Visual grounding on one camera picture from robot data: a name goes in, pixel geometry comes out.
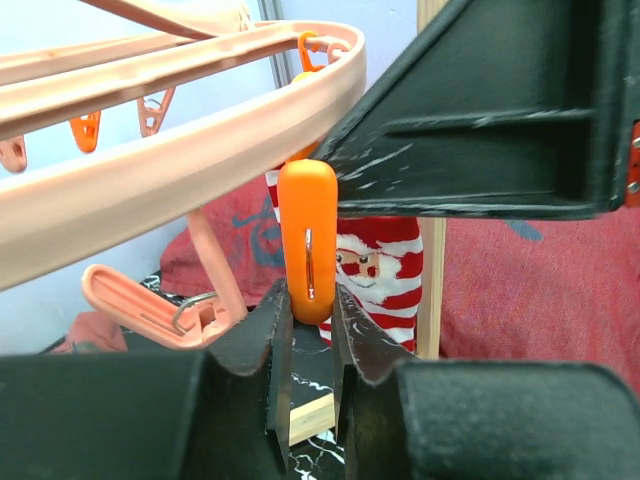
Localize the folded pink printed shirt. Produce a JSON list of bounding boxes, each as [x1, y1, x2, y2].
[[53, 311, 128, 354]]

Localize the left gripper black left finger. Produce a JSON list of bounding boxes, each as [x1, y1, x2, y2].
[[1, 281, 293, 479]]

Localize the pink clothespin left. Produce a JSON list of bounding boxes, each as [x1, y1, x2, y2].
[[0, 135, 27, 174]]

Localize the orange clothespin back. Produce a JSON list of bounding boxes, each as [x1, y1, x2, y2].
[[69, 111, 101, 154]]

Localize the orange clothespin left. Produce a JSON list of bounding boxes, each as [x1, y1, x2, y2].
[[291, 31, 326, 83]]

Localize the red white striped sock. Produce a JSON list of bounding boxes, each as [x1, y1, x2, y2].
[[264, 169, 426, 354]]

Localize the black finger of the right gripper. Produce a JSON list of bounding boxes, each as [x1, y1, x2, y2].
[[316, 0, 639, 220]]

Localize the pink clothespin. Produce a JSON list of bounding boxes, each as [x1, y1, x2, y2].
[[82, 209, 248, 349], [136, 87, 175, 138], [0, 135, 27, 174]]

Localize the wooden drying rack frame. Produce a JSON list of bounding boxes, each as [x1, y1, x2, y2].
[[287, 0, 449, 446]]

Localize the pink clothespin back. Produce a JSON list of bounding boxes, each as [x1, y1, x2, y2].
[[136, 87, 175, 138]]

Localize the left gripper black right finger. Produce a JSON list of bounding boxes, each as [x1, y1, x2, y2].
[[332, 287, 639, 479]]

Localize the orange clothespin front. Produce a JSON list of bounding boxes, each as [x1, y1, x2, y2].
[[277, 159, 338, 325]]

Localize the pink clothespin front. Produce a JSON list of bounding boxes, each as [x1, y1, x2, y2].
[[82, 209, 248, 349]]

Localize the orange clothespin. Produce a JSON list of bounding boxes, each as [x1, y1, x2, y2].
[[69, 111, 101, 154], [291, 31, 326, 83], [277, 159, 338, 325]]

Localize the pink round clip hanger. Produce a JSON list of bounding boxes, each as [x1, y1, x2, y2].
[[1, 1, 367, 289]]

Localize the red blue patterned cloth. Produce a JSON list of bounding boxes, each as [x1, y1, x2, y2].
[[159, 177, 640, 386]]

